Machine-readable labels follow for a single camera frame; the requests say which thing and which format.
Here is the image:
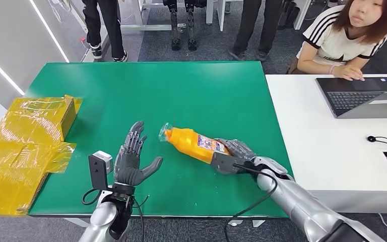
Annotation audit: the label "white desk frame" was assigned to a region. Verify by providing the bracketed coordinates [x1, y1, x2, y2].
[120, 0, 228, 32]

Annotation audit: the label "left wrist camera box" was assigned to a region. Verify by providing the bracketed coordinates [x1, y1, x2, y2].
[88, 150, 114, 191]

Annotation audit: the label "seated person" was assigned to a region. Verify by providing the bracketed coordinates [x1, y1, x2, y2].
[287, 0, 387, 82]

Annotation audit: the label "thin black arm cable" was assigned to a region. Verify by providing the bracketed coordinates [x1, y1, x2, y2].
[133, 195, 150, 242]

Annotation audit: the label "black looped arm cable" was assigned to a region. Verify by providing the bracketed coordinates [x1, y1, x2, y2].
[81, 189, 103, 206]

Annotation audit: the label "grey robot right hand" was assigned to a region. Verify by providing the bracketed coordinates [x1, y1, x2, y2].
[214, 138, 258, 161]

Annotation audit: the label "black cable with plug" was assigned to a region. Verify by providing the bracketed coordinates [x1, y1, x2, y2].
[367, 133, 387, 171]

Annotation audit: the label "black robot legs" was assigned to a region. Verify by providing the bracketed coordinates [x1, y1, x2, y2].
[162, 0, 208, 52]

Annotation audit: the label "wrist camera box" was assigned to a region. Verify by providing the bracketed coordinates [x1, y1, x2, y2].
[210, 151, 248, 175]
[88, 150, 114, 191]

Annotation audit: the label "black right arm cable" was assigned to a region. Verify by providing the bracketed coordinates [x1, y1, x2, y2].
[224, 163, 279, 242]

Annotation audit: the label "yellow taped cardboard box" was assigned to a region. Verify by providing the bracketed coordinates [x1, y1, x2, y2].
[0, 95, 83, 216]

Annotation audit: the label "orange plastic bottle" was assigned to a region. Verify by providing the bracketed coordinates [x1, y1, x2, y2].
[158, 123, 231, 164]

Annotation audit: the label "standing person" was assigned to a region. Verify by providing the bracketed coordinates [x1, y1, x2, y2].
[227, 0, 283, 62]
[81, 0, 129, 63]

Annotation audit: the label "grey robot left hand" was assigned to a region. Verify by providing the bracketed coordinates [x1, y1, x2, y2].
[113, 120, 164, 187]

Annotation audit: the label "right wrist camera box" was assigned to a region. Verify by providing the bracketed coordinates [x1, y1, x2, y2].
[210, 151, 248, 175]

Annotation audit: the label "dark grey laptop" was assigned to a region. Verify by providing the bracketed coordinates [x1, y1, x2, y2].
[315, 76, 387, 119]

